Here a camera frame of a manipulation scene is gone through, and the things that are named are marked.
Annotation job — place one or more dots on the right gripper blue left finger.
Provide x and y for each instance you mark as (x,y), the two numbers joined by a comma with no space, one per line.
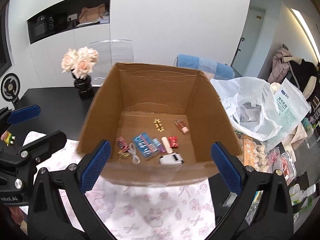
(91,166)

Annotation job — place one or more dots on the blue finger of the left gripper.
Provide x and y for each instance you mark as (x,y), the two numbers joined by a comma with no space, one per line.
(42,148)
(23,114)

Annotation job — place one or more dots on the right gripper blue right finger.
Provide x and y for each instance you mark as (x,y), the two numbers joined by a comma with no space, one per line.
(229,167)

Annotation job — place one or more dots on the blue dental floss pick box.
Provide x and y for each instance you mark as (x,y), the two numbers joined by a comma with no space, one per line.
(145,145)

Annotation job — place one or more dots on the cartoon boy figurine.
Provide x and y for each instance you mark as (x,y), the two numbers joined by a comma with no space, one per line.
(8,138)

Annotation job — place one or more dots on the black round desk fan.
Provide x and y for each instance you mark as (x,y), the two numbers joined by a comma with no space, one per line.
(10,88)

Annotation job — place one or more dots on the red striped hair clip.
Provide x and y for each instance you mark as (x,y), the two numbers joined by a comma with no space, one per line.
(123,148)

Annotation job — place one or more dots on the white patterned table mat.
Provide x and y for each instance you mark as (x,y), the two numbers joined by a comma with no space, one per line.
(176,212)

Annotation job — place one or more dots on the white label printer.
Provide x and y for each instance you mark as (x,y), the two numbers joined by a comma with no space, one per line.
(171,159)

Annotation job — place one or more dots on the beige lip balm tube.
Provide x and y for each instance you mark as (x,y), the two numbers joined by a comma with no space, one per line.
(166,144)

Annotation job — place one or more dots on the red candy wrapper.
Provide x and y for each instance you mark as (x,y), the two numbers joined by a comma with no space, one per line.
(173,142)

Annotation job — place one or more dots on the white plastic bag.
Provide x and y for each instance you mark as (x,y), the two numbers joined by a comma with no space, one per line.
(250,105)

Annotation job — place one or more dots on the black vase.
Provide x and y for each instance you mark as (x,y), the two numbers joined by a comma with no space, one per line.
(84,87)

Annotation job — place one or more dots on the blue purple small packet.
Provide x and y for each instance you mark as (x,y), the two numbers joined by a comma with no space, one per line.
(159,146)

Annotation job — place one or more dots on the cream artificial roses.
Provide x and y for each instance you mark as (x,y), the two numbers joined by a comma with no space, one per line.
(79,62)

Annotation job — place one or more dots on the brown cardboard box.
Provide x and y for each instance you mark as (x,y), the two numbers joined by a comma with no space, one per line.
(161,122)

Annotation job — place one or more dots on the white green printed pouch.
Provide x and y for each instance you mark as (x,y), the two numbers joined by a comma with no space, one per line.
(292,107)

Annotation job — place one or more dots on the blue checked towel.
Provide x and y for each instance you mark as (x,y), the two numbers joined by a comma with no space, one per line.
(210,67)

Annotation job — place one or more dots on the brown handbag on shelf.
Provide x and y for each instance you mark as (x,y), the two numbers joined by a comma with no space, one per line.
(91,14)

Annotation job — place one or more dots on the pile of clothes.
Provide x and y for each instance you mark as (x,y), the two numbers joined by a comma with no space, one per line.
(302,74)

